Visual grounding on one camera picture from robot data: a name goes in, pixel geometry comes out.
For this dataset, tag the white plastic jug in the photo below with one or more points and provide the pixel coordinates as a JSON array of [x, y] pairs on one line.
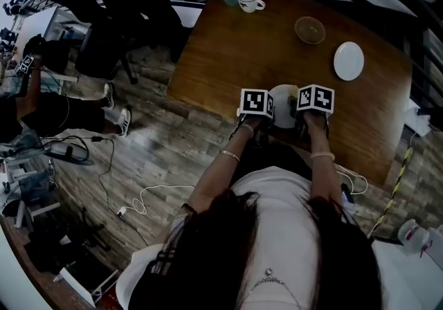
[[413, 236]]

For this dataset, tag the person's white shirt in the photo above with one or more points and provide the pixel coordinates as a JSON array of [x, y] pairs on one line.
[[287, 225]]

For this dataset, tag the yellow black striped tape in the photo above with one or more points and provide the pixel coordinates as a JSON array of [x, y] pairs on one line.
[[403, 166]]

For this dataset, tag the person's black trousers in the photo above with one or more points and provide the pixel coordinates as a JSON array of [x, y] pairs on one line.
[[270, 156]]

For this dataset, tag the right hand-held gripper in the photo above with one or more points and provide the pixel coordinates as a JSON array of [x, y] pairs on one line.
[[316, 99]]

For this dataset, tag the person's right forearm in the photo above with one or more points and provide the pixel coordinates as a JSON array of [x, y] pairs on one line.
[[322, 173]]

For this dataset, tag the pink wristband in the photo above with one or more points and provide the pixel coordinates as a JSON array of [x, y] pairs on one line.
[[322, 155]]

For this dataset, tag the beige bowl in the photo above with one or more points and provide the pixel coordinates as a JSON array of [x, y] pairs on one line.
[[309, 30]]

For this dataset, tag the person's left forearm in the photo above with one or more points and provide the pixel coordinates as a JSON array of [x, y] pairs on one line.
[[221, 173]]

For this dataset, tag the black office chair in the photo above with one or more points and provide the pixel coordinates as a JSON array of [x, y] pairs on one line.
[[100, 56]]

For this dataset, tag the white cabinet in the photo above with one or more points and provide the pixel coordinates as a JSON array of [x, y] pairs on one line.
[[405, 281]]

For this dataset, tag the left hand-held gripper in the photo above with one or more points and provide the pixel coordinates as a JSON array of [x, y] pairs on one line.
[[256, 102]]

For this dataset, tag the white sheet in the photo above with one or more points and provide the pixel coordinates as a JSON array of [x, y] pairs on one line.
[[417, 118]]

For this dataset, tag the dark phone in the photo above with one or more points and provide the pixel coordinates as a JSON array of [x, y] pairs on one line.
[[347, 194]]

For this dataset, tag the white charger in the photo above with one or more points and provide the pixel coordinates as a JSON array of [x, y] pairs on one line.
[[121, 211]]

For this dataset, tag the big white plate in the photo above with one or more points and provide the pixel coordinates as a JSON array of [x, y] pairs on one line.
[[349, 61], [282, 111]]

